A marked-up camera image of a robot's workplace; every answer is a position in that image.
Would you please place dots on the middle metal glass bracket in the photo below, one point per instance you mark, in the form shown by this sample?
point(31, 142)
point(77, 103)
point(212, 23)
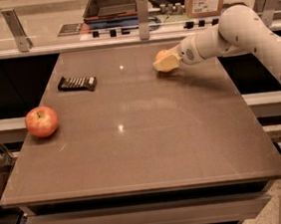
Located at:
point(143, 19)

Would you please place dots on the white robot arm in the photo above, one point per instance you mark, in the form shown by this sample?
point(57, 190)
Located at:
point(239, 29)

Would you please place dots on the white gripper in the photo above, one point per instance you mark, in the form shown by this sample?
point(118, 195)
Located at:
point(186, 51)

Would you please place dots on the red apple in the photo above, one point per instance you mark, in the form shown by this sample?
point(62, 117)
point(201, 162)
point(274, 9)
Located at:
point(41, 121)

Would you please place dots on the left metal glass bracket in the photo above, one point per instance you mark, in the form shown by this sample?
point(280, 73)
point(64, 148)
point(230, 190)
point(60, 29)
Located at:
point(23, 42)

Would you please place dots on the black chocolate bar wrapper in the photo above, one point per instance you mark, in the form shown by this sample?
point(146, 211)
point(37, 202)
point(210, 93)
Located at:
point(77, 84)

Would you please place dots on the orange fruit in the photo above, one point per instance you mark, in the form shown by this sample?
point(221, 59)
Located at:
point(162, 54)

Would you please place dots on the open dark tray bin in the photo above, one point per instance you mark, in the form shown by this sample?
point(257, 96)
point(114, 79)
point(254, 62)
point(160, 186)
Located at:
point(108, 9)

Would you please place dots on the glass barrier panel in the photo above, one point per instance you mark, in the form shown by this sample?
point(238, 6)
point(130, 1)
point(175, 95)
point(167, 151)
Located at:
point(36, 27)

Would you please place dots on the table drawer front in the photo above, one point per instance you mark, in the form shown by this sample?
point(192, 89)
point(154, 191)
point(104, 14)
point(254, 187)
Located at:
point(196, 211)

